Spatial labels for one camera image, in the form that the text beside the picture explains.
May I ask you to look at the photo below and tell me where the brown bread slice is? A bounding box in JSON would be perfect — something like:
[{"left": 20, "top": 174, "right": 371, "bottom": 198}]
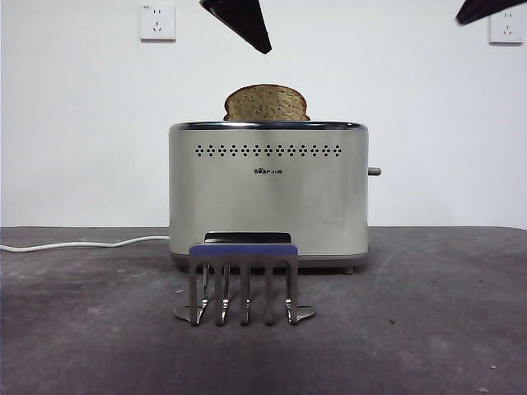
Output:
[{"left": 223, "top": 84, "right": 312, "bottom": 123}]

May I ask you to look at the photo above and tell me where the beige metal toaster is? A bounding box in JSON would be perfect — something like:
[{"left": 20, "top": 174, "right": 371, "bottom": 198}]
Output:
[{"left": 167, "top": 119, "right": 371, "bottom": 276}]

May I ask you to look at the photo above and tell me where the steel toast rack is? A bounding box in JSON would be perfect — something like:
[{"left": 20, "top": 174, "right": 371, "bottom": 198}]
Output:
[{"left": 174, "top": 231, "right": 317, "bottom": 328}]

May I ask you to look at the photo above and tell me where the white wall socket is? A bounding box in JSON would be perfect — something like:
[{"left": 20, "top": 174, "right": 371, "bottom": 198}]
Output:
[
  {"left": 138, "top": 3, "right": 177, "bottom": 44},
  {"left": 488, "top": 8, "right": 526, "bottom": 46}
]

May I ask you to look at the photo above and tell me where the white toaster power cable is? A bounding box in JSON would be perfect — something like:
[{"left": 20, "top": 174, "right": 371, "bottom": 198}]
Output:
[{"left": 0, "top": 235, "right": 170, "bottom": 253}]

